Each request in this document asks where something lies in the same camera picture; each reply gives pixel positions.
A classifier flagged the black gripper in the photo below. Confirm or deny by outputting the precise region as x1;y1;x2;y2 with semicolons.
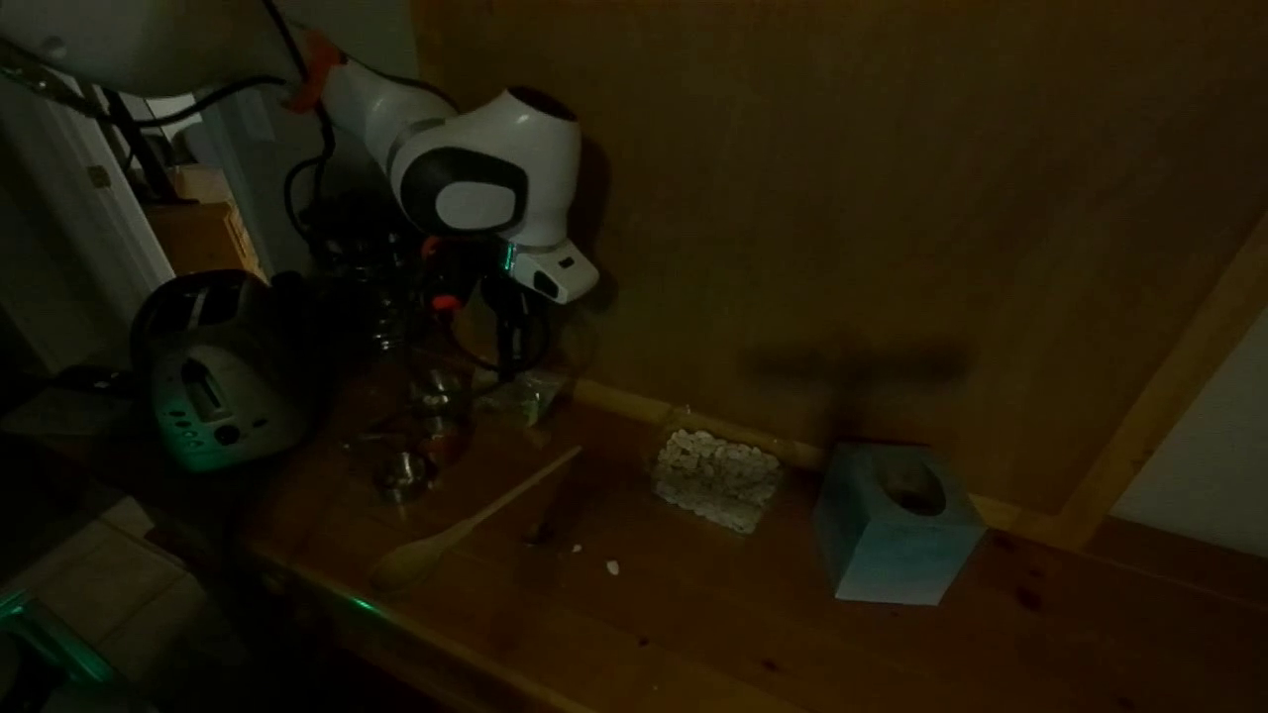
419;238;552;384

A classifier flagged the silver metal object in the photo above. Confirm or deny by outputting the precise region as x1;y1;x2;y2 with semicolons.
382;364;472;501

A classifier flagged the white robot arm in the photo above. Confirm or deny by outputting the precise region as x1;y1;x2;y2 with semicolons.
313;53;597;380

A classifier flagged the wooden spoon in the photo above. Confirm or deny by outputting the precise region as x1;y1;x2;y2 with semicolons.
374;447;582;584

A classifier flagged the silver toaster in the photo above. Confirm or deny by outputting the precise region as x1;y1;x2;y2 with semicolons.
130;269;313;475

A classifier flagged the blue tissue box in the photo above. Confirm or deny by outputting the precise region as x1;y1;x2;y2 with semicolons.
814;442;986;605

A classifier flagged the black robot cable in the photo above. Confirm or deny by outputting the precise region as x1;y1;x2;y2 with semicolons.
0;0;402;269

